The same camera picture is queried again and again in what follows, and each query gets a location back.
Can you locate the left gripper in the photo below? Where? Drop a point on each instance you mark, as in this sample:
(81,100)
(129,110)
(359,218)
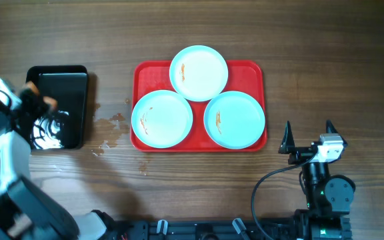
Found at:
(32,104)

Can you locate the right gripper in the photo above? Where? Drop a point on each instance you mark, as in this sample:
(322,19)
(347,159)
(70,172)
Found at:
(306,153)

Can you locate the green and orange sponge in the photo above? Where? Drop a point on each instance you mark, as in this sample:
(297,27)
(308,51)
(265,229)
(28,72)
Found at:
(34,97)

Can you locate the light blue plate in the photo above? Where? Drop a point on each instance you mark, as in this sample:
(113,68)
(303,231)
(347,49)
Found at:
(198,73)
(234,120)
(161,119)

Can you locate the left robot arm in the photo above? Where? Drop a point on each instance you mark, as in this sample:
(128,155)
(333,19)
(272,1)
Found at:
(18,195)

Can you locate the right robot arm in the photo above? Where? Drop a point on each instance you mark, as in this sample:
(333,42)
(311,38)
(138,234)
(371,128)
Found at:
(329,197)

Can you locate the black rectangular water tray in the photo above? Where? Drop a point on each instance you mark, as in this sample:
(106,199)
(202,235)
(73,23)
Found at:
(62,128)

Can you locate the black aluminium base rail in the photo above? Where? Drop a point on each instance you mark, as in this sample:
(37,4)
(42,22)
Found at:
(277,228)

